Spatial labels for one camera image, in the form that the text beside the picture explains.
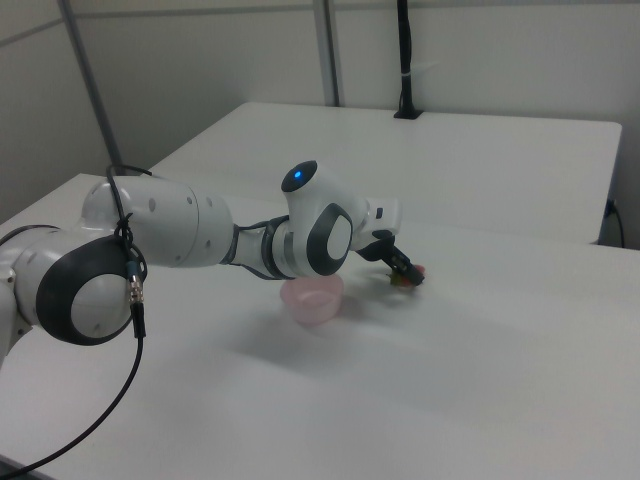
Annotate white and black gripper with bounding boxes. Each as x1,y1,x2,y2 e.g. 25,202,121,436
355,196,426,290

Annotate red strawberry with green leaves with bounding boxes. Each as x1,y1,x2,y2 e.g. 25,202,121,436
385,263,426,289

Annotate pink plastic bowl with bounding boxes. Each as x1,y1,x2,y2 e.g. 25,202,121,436
279,276,345,329

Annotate black camera pole with base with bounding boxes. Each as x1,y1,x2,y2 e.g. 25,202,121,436
393,0,425,120

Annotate black power cable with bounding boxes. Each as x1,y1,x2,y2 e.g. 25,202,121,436
605,198,627,247

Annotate grey partition corner post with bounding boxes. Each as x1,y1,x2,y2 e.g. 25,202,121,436
314,0,347,107

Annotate black cable with metal connector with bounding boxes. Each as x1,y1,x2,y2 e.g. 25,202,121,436
0,164,154,477

